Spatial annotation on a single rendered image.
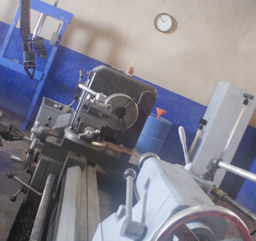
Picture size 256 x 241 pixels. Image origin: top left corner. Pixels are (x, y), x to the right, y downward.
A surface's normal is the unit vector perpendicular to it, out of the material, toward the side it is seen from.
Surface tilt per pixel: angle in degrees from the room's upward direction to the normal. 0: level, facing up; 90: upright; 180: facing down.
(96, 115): 90
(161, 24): 90
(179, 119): 90
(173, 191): 22
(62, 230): 36
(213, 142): 90
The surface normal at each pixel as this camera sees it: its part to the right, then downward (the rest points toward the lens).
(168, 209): -0.85, -0.49
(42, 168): 0.13, 0.17
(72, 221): -0.22, -0.96
